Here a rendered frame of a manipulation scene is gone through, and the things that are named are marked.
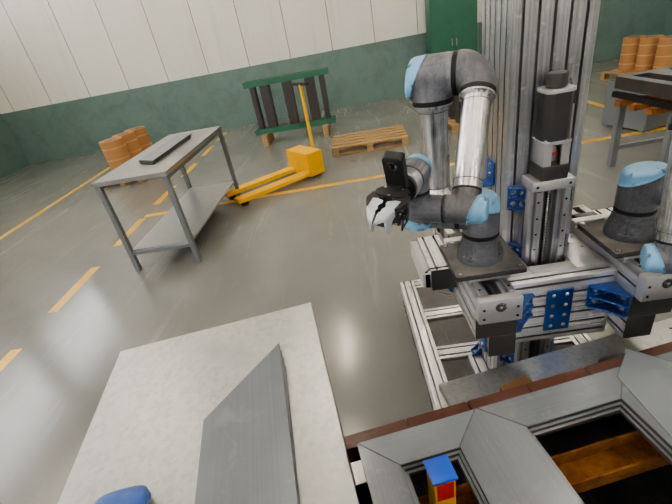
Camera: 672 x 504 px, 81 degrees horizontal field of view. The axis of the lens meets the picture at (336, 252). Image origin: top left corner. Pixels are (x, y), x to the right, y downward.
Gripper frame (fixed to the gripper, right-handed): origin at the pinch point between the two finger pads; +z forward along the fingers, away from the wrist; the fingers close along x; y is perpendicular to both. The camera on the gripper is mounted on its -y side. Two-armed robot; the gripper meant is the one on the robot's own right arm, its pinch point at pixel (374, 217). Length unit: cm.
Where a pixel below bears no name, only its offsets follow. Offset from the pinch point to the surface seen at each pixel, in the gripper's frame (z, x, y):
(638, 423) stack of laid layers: -16, -63, 55
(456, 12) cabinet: -933, 148, 9
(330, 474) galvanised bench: 31, -2, 41
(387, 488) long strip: 20, -11, 60
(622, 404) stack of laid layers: -21, -61, 54
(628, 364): -35, -63, 53
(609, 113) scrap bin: -577, -127, 113
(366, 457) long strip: 14, -3, 61
